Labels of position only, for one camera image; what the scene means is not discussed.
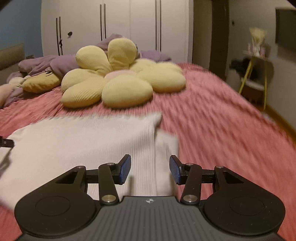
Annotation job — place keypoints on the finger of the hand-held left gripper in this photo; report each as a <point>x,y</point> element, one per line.
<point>7,142</point>

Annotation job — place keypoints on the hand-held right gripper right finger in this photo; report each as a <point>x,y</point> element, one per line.
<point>175,170</point>

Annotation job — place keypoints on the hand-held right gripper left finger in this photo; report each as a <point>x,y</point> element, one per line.
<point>124,169</point>

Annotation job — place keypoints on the white ribbed sweater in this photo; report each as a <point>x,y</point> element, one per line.
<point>69,148</point>

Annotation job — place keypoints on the pink plush rabbit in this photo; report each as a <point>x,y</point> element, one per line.
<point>9,90</point>

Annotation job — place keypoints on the pink ribbed blanket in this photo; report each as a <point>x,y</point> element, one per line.
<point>219,129</point>

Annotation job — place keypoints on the small yellow pillow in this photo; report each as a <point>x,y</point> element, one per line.
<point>41,82</point>

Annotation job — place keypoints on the olive upholstered headboard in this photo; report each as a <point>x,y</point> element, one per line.
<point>11,55</point>

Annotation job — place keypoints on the purple duvet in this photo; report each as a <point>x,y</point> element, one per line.
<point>46,63</point>

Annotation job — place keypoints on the yellow flower pillow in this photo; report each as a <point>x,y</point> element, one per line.
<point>124,78</point>

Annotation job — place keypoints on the yellow-legged side table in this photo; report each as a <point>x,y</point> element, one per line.
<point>259,62</point>

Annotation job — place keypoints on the white wardrobe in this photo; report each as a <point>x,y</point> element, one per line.
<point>134,23</point>

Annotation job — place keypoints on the wrapped flower bouquet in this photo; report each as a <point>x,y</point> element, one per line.
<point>256,39</point>

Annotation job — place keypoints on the wall television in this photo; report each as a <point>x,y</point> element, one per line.
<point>286,27</point>

